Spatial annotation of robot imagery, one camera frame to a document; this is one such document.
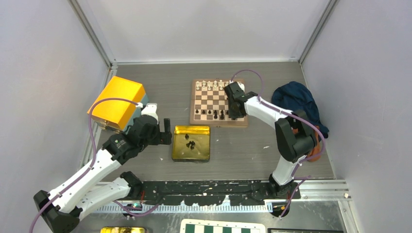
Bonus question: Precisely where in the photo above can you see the wooden chess board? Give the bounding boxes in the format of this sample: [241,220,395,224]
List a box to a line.
[189,79,248,128]

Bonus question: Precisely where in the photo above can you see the gold metal tray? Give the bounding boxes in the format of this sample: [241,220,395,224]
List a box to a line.
[171,125,210,163]

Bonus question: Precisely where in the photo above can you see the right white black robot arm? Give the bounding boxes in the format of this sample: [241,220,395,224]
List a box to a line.
[224,82,317,200]

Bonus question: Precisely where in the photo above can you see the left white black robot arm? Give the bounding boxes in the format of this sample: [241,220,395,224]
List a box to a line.
[34,114,172,233]

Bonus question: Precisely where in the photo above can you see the green white chess mat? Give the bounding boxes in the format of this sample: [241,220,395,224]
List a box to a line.
[179,219,267,233]

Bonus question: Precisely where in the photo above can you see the orange yellow box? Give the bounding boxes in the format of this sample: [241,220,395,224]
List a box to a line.
[91,76,149,132]

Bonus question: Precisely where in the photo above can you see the dark blue cloth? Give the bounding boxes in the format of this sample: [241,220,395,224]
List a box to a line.
[271,81,329,138]

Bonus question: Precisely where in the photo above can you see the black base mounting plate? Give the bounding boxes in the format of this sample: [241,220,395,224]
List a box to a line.
[121,180,297,206]

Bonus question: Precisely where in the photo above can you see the rust orange cloth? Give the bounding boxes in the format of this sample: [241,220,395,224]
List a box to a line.
[307,131,321,162]

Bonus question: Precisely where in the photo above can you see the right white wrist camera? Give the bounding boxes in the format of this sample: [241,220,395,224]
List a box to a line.
[229,81,245,91]

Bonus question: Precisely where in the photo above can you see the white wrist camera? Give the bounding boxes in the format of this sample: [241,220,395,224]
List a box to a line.
[136,102,159,123]
[229,81,245,91]

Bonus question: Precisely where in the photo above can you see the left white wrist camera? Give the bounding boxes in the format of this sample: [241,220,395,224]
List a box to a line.
[136,102,159,123]

